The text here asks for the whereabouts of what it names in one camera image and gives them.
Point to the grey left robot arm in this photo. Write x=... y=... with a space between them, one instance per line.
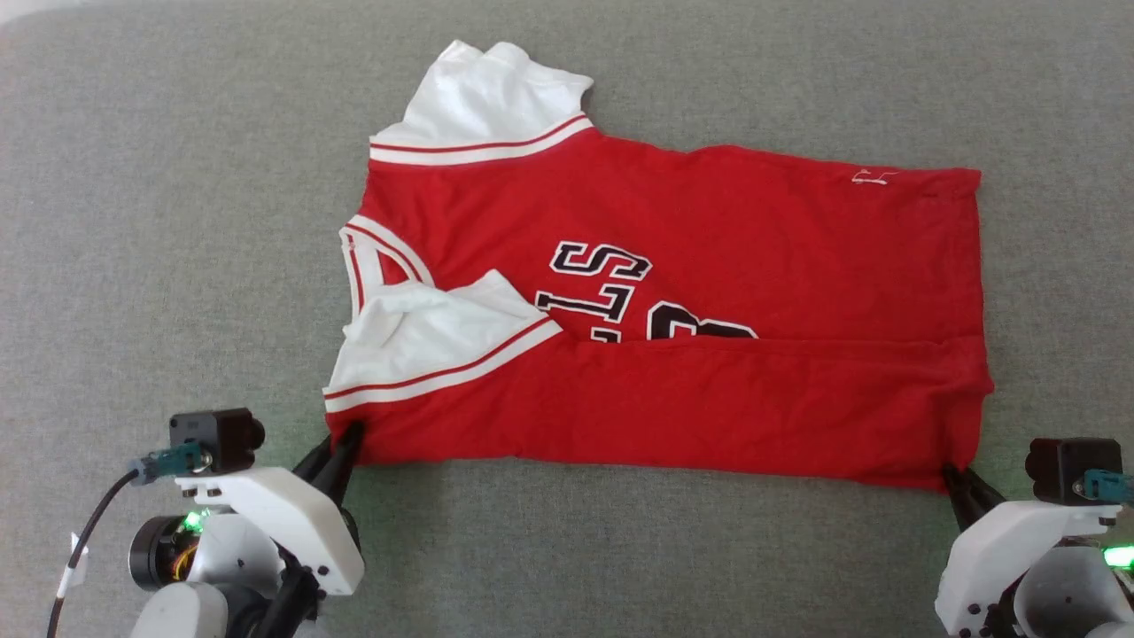
x=221 y=585

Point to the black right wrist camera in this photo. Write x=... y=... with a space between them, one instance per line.
x=1063 y=470

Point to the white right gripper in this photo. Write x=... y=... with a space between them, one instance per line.
x=1001 y=549

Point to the grey fabric sofa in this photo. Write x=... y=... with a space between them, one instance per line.
x=620 y=567

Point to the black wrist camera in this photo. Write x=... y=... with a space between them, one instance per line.
x=1063 y=470
x=221 y=436

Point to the red and white basketball jersey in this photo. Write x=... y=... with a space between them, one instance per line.
x=709 y=221

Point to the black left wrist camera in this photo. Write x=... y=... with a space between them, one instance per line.
x=221 y=436

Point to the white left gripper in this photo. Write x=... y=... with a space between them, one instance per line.
x=292 y=518

